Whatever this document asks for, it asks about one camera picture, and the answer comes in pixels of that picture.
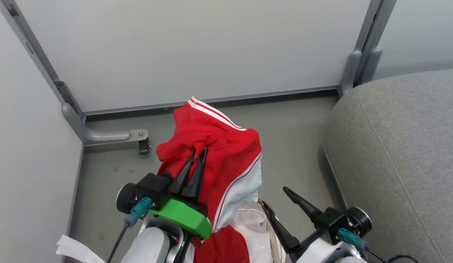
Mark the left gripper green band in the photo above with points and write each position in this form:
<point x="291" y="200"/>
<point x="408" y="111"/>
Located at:
<point x="182" y="217"/>

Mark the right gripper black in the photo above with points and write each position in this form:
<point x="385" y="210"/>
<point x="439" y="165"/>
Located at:
<point x="332" y="221"/>

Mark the red garment with white stripes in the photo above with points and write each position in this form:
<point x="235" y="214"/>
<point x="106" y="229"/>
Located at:
<point x="226" y="153"/>

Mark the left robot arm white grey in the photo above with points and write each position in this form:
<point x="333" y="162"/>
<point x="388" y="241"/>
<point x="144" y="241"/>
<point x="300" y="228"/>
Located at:
<point x="149" y="244"/>

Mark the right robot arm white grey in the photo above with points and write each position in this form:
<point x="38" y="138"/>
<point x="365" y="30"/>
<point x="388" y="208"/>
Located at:
<point x="318" y="254"/>

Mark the laundry basket rim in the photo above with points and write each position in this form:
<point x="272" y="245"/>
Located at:
<point x="274" y="244"/>

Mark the pale pink white garment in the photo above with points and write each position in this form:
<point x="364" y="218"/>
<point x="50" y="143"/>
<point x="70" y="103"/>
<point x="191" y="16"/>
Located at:
<point x="254" y="230"/>

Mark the small black caster wheel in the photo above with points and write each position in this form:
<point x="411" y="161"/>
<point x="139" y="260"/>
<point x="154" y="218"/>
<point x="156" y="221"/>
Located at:
<point x="144" y="146"/>

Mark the grey partition foot with bolt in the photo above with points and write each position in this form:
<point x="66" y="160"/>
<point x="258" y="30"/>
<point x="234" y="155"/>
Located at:
<point x="98" y="135"/>

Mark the grey fabric sofa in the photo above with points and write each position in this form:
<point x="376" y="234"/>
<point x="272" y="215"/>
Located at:
<point x="398" y="164"/>

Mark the white cloth strip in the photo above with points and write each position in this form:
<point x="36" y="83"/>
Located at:
<point x="73" y="252"/>

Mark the grey partition bottom rail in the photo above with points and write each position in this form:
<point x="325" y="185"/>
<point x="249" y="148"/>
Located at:
<point x="212" y="100"/>

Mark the grey double partition post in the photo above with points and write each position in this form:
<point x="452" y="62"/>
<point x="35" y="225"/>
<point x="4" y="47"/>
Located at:
<point x="363" y="54"/>

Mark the grey partition post with slots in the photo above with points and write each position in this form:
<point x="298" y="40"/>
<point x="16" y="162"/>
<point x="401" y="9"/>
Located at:
<point x="36" y="54"/>

